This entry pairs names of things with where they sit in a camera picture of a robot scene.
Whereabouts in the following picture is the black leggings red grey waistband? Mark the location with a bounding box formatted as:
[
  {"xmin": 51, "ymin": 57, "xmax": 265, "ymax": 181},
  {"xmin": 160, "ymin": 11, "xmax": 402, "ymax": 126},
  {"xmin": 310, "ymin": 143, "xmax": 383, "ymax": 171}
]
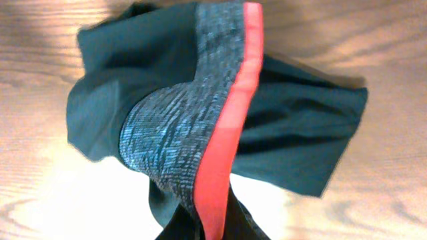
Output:
[{"xmin": 66, "ymin": 1, "xmax": 368, "ymax": 240}]

